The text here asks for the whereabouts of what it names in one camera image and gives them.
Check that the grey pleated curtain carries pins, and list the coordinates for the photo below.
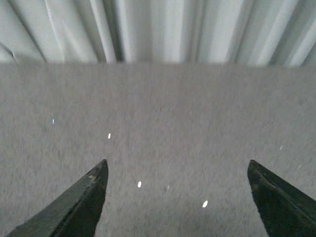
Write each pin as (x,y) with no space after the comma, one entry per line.
(247,32)

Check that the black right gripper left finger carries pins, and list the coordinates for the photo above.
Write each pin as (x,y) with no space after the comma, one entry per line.
(75,213)

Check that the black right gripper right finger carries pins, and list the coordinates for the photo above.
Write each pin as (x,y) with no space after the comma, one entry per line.
(284,210)

